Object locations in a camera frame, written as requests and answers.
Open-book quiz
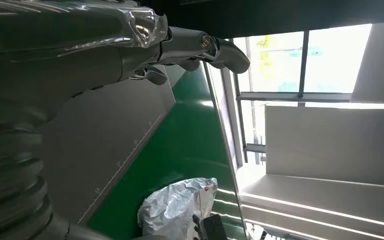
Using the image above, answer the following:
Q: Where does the grey plastic courier package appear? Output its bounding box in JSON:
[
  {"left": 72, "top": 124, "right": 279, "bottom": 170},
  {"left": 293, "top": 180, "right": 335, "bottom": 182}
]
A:
[{"left": 137, "top": 177, "right": 219, "bottom": 240}]

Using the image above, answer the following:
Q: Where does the green conveyor belt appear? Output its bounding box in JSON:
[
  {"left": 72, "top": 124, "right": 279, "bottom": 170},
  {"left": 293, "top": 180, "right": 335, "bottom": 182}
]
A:
[{"left": 87, "top": 64, "right": 248, "bottom": 240}]

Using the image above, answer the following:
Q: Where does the silver conveyor frame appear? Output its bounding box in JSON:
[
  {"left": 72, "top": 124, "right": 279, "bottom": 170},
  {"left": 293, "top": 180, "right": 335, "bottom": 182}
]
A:
[{"left": 202, "top": 62, "right": 250, "bottom": 240}]

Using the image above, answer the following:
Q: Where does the dark window frame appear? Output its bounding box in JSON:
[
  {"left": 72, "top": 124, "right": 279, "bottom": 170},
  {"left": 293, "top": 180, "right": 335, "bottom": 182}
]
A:
[{"left": 230, "top": 30, "right": 355, "bottom": 165}]

